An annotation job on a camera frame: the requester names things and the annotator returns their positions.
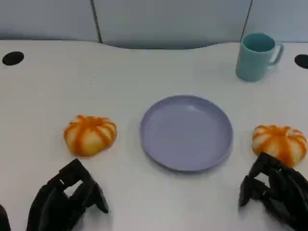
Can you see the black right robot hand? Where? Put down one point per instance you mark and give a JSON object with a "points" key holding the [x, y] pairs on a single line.
{"points": [[288, 192]]}

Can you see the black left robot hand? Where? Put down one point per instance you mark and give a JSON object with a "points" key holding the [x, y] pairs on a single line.
{"points": [[53, 204]]}

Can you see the orange white toy bread roll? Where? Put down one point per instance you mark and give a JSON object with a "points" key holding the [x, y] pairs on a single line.
{"points": [[90, 136], [279, 142]]}

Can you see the lilac plate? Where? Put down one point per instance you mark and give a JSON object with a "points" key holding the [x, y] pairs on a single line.
{"points": [[186, 134]]}

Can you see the pale green mug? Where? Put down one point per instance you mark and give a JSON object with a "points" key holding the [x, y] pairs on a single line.
{"points": [[252, 65]]}

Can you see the grey partition panel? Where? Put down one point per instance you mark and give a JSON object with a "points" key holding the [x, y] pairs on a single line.
{"points": [[281, 16], [45, 19], [168, 21]]}

